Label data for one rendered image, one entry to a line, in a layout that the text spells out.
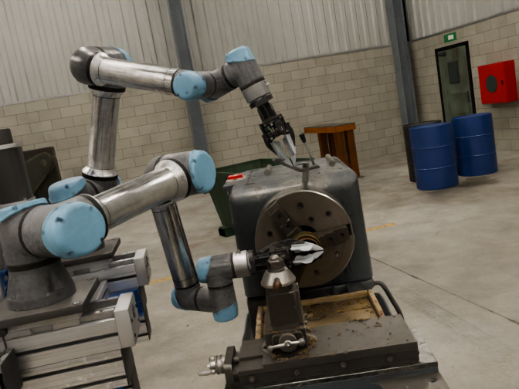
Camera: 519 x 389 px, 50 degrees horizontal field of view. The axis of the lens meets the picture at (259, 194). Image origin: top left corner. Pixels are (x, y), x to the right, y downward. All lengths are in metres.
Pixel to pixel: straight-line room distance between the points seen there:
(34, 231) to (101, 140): 0.68
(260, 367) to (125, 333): 0.32
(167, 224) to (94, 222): 0.43
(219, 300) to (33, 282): 0.54
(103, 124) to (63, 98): 9.84
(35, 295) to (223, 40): 10.98
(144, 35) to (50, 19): 1.76
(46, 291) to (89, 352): 0.17
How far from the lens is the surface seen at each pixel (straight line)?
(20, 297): 1.37
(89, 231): 1.24
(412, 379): 1.28
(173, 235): 1.65
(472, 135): 8.85
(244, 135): 12.02
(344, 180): 1.93
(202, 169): 1.50
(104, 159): 1.90
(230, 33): 12.21
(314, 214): 1.77
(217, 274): 1.61
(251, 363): 1.30
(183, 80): 1.51
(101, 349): 1.37
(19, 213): 1.33
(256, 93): 1.58
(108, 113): 1.86
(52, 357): 1.40
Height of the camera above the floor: 1.51
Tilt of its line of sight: 8 degrees down
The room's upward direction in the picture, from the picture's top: 10 degrees counter-clockwise
